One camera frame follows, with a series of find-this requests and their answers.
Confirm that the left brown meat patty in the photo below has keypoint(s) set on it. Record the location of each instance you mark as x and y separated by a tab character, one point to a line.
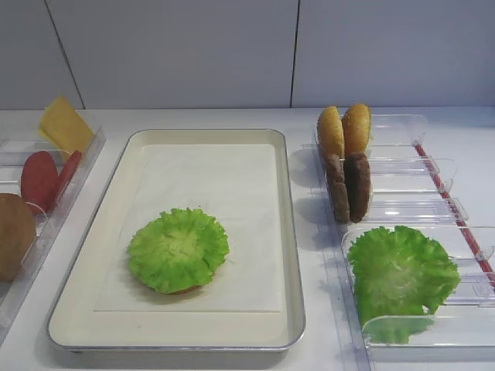
336	182

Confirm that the green lettuce leaf on bun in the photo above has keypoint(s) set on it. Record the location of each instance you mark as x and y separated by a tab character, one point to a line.
179	251

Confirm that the right brown meat patty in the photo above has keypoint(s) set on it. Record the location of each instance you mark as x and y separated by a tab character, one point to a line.
358	184

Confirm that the green lettuce leaf in rack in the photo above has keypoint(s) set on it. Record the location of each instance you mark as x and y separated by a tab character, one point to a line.
402	277

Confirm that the clear acrylic left rack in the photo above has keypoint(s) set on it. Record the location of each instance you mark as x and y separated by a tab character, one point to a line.
14	153

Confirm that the brown bun top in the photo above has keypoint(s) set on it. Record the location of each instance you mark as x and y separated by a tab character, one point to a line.
18	231

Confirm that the right golden bun half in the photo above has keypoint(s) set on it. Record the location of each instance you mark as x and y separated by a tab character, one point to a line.
356	124

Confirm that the clear acrylic rack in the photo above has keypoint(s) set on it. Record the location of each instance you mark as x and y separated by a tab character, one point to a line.
14	153
410	187

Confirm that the clear acrylic right rack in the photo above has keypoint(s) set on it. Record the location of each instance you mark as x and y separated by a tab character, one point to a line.
410	187

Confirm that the yellow cheese slice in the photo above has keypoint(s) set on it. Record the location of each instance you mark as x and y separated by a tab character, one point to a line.
62	126

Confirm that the large red tomato slice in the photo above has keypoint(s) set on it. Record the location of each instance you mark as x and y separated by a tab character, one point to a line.
38	182

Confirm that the left golden bun half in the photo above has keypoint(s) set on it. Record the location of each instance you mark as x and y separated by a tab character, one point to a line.
330	132

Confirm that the cream metal serving tray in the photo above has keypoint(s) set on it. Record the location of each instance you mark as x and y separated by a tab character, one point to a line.
255	300

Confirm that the golden bun half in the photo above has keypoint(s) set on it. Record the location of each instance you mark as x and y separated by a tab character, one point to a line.
330	132
356	124

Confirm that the thin red tomato slice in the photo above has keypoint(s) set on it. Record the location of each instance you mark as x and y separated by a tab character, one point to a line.
67	174

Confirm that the brown meat patty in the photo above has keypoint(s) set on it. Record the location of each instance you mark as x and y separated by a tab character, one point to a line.
336	182
358	184

